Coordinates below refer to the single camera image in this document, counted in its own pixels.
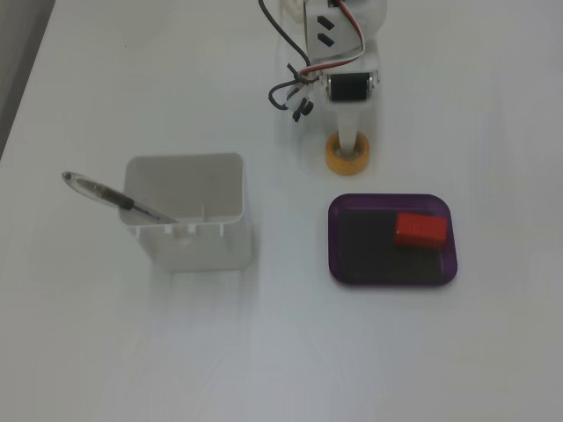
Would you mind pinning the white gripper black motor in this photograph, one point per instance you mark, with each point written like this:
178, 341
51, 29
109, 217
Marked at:
346, 88

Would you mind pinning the yellow tape roll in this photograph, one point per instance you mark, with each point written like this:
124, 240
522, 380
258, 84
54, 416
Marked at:
347, 169

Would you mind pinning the red rectangular block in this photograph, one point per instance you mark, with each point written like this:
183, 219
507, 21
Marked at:
420, 228

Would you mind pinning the purple plastic tray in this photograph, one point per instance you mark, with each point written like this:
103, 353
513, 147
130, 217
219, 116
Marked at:
374, 264

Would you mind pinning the white plastic container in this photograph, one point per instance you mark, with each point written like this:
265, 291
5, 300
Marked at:
206, 250

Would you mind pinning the clear black ballpoint pen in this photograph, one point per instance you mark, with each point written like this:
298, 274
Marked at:
103, 192

